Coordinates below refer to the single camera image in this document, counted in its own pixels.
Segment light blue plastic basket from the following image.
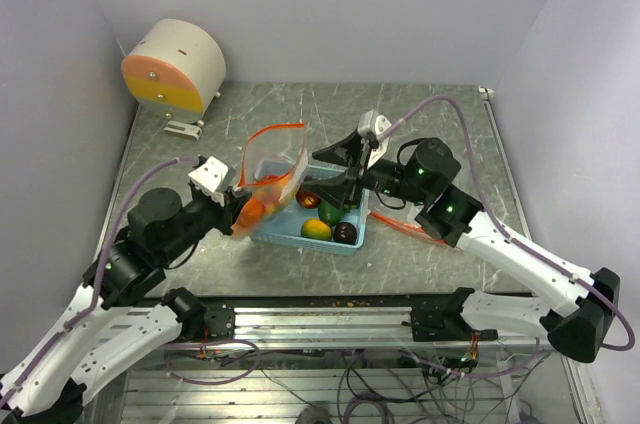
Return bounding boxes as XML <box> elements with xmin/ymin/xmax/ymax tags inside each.
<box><xmin>251</xmin><ymin>191</ymin><xmax>369</xmax><ymax>256</ymax></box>

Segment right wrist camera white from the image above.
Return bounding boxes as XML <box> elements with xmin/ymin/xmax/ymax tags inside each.
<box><xmin>357</xmin><ymin>110</ymin><xmax>391</xmax><ymax>170</ymax></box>

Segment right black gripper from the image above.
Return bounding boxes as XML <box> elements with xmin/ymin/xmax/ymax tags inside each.
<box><xmin>301</xmin><ymin>129</ymin><xmax>430</xmax><ymax>208</ymax></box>

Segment dark purple mangosteen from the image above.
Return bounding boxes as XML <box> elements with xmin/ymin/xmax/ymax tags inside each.
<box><xmin>296</xmin><ymin>190</ymin><xmax>322</xmax><ymax>209</ymax></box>

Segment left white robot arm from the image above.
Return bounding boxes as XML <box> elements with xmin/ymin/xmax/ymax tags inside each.
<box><xmin>1</xmin><ymin>188</ymin><xmax>250</xmax><ymax>423</ymax></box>

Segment orange green mango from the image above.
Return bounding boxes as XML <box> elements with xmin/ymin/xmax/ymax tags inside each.
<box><xmin>273</xmin><ymin>178</ymin><xmax>299</xmax><ymax>206</ymax></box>

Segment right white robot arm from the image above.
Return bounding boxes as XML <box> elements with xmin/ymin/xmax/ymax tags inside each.
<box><xmin>303</xmin><ymin>132</ymin><xmax>620</xmax><ymax>363</ymax></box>

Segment purple cable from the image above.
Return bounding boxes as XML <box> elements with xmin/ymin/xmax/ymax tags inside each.
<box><xmin>0</xmin><ymin>156</ymin><xmax>201</xmax><ymax>408</ymax></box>
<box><xmin>379</xmin><ymin>95</ymin><xmax>635</xmax><ymax>351</ymax></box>

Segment clear orange zip bag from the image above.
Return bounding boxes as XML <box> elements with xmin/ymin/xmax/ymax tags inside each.
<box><xmin>237</xmin><ymin>122</ymin><xmax>309</xmax><ymax>221</ymax></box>

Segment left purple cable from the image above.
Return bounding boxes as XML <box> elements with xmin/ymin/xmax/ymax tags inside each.
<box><xmin>0</xmin><ymin>156</ymin><xmax>201</xmax><ymax>408</ymax></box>

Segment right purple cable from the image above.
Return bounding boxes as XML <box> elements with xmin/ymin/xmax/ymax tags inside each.
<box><xmin>379</xmin><ymin>95</ymin><xmax>635</xmax><ymax>351</ymax></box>

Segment green lime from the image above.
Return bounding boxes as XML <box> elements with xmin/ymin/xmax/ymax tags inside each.
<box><xmin>317</xmin><ymin>201</ymin><xmax>344</xmax><ymax>227</ymax></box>

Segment loose wires under table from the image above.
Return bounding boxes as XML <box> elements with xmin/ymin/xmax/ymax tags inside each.
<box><xmin>164</xmin><ymin>333</ymin><xmax>551</xmax><ymax>424</ymax></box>

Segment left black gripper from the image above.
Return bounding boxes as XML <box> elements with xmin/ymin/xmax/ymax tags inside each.
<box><xmin>158</xmin><ymin>182</ymin><xmax>252</xmax><ymax>262</ymax></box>

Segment round drawer cabinet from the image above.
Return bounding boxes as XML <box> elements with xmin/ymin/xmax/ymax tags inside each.
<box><xmin>121</xmin><ymin>19</ymin><xmax>227</xmax><ymax>125</ymax></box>

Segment aluminium rail frame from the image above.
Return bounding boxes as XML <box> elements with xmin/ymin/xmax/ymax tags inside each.
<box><xmin>64</xmin><ymin>293</ymin><xmax>596</xmax><ymax>424</ymax></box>

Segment white bracket on table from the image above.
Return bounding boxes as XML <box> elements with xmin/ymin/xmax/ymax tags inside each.
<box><xmin>164</xmin><ymin>120</ymin><xmax>202</xmax><ymax>141</ymax></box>

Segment yellow green mango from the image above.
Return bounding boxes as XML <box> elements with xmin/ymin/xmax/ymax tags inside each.
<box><xmin>300</xmin><ymin>219</ymin><xmax>332</xmax><ymax>241</ymax></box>

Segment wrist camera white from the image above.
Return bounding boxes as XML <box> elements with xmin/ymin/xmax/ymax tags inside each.
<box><xmin>188</xmin><ymin>156</ymin><xmax>236</xmax><ymax>206</ymax></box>
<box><xmin>357</xmin><ymin>110</ymin><xmax>391</xmax><ymax>170</ymax></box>

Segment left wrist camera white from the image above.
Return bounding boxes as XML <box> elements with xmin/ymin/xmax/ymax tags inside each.
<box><xmin>188</xmin><ymin>156</ymin><xmax>236</xmax><ymax>206</ymax></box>

